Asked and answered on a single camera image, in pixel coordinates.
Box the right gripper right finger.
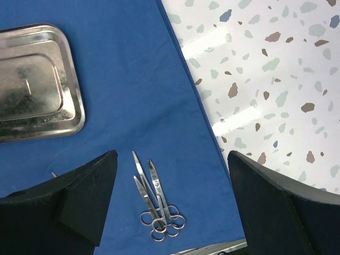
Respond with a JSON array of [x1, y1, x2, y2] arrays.
[[227, 151, 339, 254]]

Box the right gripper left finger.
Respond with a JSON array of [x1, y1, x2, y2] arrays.
[[1, 150, 117, 254]]

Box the steel hemostat forceps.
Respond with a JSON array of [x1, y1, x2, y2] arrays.
[[131, 150, 176, 226]]

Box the blue surgical drape cloth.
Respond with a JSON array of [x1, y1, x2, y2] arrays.
[[1, 1, 244, 254]]

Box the steel scissors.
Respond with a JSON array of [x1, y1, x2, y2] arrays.
[[148, 159, 186, 231]]

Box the stainless steel instrument tray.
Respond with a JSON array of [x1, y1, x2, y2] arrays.
[[1, 23, 86, 142]]

